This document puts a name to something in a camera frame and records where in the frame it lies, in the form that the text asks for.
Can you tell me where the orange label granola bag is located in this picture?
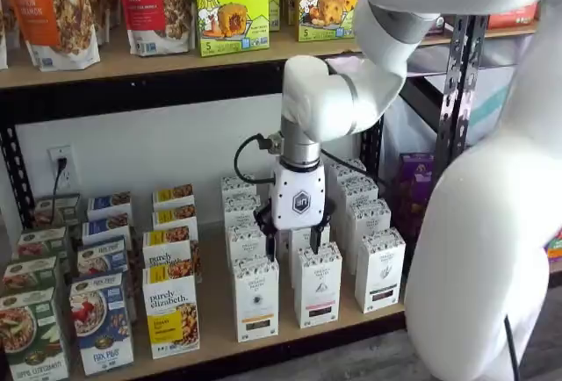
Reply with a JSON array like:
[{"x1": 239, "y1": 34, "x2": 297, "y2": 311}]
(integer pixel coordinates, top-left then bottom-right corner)
[
  {"x1": 87, "y1": 0, "x2": 122, "y2": 47},
  {"x1": 3, "y1": 0, "x2": 103, "y2": 72}
]

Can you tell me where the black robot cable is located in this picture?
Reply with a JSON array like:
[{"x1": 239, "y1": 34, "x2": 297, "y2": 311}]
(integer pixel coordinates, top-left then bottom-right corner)
[{"x1": 233, "y1": 133, "x2": 523, "y2": 381}]

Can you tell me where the purple Annie's box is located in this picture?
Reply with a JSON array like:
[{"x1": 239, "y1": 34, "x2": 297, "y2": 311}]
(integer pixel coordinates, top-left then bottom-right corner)
[
  {"x1": 398, "y1": 152, "x2": 436, "y2": 190},
  {"x1": 393, "y1": 187, "x2": 435, "y2": 242},
  {"x1": 544, "y1": 226, "x2": 562, "y2": 264}
]

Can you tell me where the green cereal box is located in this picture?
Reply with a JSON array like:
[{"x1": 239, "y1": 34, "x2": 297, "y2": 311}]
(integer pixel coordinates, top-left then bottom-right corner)
[
  {"x1": 16, "y1": 226, "x2": 72, "y2": 268},
  {"x1": 1, "y1": 256, "x2": 61, "y2": 298},
  {"x1": 32, "y1": 193, "x2": 83, "y2": 229},
  {"x1": 0, "y1": 286, "x2": 71, "y2": 381}
]

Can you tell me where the white wall outlet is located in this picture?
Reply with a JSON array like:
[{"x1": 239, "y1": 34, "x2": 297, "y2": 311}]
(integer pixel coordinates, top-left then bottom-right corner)
[{"x1": 47, "y1": 145, "x2": 76, "y2": 190}]

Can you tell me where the red label granola bag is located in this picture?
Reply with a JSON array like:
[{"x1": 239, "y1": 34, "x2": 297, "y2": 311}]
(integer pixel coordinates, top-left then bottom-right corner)
[{"x1": 115, "y1": 0, "x2": 198, "y2": 58}]

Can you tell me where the wooden shelf board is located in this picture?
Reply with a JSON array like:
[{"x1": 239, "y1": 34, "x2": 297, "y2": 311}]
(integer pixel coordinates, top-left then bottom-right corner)
[
  {"x1": 482, "y1": 20, "x2": 540, "y2": 48},
  {"x1": 0, "y1": 20, "x2": 458, "y2": 90},
  {"x1": 65, "y1": 218, "x2": 407, "y2": 377}
]

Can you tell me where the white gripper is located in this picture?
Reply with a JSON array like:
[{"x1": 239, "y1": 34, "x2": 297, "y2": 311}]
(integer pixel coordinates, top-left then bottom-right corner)
[{"x1": 253, "y1": 162, "x2": 332, "y2": 264}]

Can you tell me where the white box yellow strip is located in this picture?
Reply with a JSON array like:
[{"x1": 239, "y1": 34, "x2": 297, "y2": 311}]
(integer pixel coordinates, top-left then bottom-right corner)
[{"x1": 231, "y1": 250, "x2": 281, "y2": 344}]

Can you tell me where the yellow Bobo's peanut butter box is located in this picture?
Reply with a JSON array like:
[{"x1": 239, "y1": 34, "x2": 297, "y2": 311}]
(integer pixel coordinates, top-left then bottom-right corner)
[{"x1": 297, "y1": 0, "x2": 367, "y2": 43}]

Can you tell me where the purely elizabeth yellow label box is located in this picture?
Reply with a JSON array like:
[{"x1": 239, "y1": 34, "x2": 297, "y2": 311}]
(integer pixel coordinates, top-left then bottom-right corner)
[
  {"x1": 151, "y1": 204, "x2": 199, "y2": 241},
  {"x1": 141, "y1": 226, "x2": 204, "y2": 284},
  {"x1": 151, "y1": 183, "x2": 196, "y2": 211},
  {"x1": 141, "y1": 262, "x2": 202, "y2": 361}
]

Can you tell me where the white box pink strip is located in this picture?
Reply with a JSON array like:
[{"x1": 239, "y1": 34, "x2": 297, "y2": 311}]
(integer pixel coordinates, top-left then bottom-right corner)
[{"x1": 292, "y1": 241, "x2": 344, "y2": 330}]

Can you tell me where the black power cord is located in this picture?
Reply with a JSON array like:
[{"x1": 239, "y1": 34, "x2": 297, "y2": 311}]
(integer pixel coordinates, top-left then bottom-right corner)
[{"x1": 51, "y1": 156, "x2": 70, "y2": 224}]

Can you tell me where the orange cereal box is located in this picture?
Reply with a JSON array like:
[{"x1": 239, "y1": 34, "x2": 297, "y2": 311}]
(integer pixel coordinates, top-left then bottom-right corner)
[{"x1": 486, "y1": 1, "x2": 541, "y2": 32}]

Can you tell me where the black metal shelf frame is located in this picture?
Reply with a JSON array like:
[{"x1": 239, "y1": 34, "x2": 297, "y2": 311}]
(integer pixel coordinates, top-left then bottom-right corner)
[
  {"x1": 476, "y1": 38, "x2": 535, "y2": 71},
  {"x1": 0, "y1": 14, "x2": 490, "y2": 381}
]

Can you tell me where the white box dark strip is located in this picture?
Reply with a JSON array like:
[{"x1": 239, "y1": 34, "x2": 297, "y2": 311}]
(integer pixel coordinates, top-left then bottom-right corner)
[{"x1": 354, "y1": 226, "x2": 407, "y2": 314}]

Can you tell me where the white sheet teal stripe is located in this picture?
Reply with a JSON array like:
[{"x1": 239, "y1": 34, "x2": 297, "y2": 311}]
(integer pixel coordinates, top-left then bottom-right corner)
[{"x1": 463, "y1": 66, "x2": 515, "y2": 146}]

